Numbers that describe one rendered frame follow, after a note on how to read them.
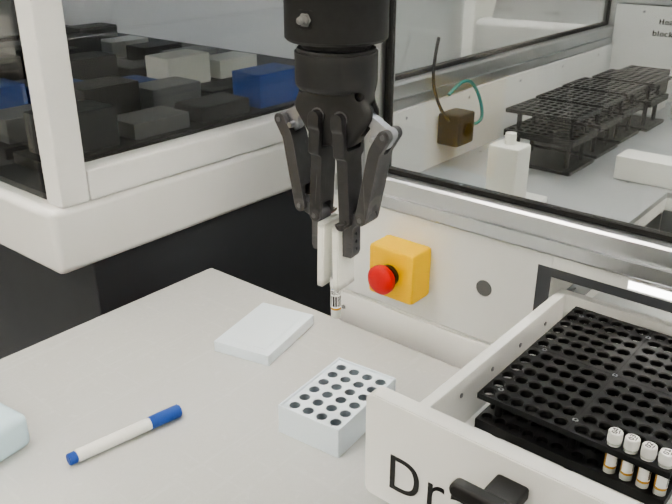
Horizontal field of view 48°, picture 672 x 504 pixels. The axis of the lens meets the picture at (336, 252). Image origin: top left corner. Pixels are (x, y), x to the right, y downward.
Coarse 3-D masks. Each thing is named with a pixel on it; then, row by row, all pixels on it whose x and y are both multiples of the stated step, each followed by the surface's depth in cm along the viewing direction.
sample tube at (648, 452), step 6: (642, 444) 62; (648, 444) 62; (654, 444) 62; (642, 450) 62; (648, 450) 61; (654, 450) 61; (642, 456) 62; (648, 456) 61; (654, 456) 61; (642, 468) 62; (642, 474) 62; (648, 474) 62; (636, 480) 63; (642, 480) 63; (648, 480) 62; (642, 486) 63
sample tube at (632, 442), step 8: (624, 440) 63; (632, 440) 62; (640, 440) 62; (624, 448) 63; (632, 448) 62; (624, 464) 63; (632, 464) 63; (624, 472) 64; (632, 472) 64; (624, 480) 64
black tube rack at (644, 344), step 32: (576, 320) 83; (608, 320) 83; (544, 352) 77; (576, 352) 77; (608, 352) 77; (640, 352) 77; (512, 384) 72; (544, 384) 72; (576, 384) 72; (608, 384) 72; (640, 384) 72; (480, 416) 72; (512, 416) 73; (544, 416) 73; (576, 416) 67; (608, 416) 68; (640, 416) 68; (544, 448) 68; (576, 448) 68; (608, 480) 64
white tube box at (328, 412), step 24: (336, 360) 95; (312, 384) 90; (336, 384) 90; (360, 384) 91; (384, 384) 90; (288, 408) 85; (312, 408) 86; (336, 408) 86; (360, 408) 86; (288, 432) 87; (312, 432) 84; (336, 432) 82; (360, 432) 86; (336, 456) 83
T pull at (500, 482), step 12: (456, 480) 58; (492, 480) 58; (504, 480) 58; (456, 492) 58; (468, 492) 57; (480, 492) 57; (492, 492) 57; (504, 492) 57; (516, 492) 57; (528, 492) 57
